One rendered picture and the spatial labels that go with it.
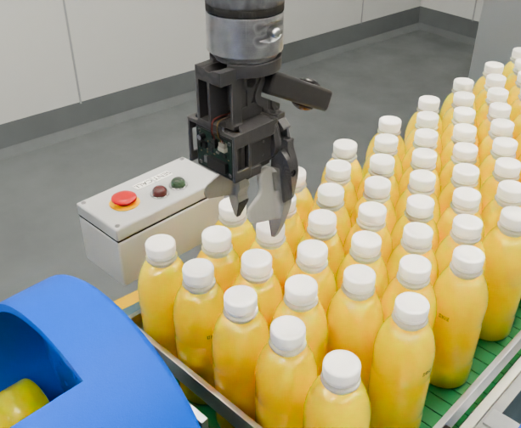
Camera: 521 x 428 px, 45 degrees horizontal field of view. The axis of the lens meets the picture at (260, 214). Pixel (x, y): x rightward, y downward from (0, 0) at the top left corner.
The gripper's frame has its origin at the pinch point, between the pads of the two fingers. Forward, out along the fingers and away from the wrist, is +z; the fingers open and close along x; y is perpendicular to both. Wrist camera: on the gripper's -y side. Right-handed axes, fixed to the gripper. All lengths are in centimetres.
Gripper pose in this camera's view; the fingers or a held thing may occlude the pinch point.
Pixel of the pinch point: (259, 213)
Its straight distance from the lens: 74.6
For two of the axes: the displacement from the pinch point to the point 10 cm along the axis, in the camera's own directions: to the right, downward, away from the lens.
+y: -7.0, 3.9, -6.0
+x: 7.1, 3.9, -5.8
